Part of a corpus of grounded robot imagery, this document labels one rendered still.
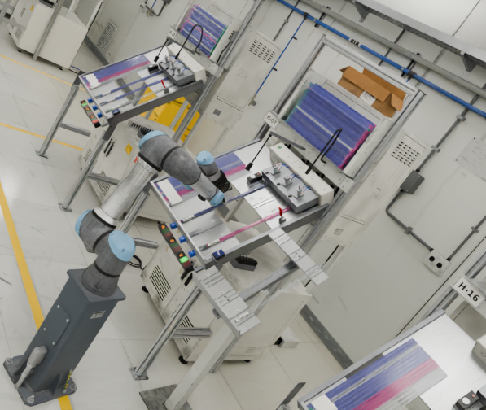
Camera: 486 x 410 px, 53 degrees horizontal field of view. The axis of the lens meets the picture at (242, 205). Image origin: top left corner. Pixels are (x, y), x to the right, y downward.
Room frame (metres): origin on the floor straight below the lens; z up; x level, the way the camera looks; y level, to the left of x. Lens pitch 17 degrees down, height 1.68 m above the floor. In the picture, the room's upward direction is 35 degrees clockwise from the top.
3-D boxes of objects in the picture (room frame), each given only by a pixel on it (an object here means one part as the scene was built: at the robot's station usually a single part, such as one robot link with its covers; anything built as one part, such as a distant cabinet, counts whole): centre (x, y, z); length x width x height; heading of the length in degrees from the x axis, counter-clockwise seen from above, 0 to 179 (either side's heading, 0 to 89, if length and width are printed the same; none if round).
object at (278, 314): (2.77, -0.19, 0.31); 0.70 x 0.65 x 0.62; 47
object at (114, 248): (1.70, 0.31, 0.72); 0.13 x 0.12 x 0.14; 71
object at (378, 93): (2.94, -0.27, 1.82); 0.68 x 0.30 x 0.20; 47
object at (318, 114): (2.64, -0.15, 1.52); 0.51 x 0.13 x 0.27; 47
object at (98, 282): (1.70, 0.30, 0.60); 0.15 x 0.15 x 0.10
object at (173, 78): (3.61, 0.99, 0.66); 1.01 x 0.73 x 1.31; 137
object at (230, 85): (3.77, 0.86, 0.95); 1.35 x 0.82 x 1.90; 137
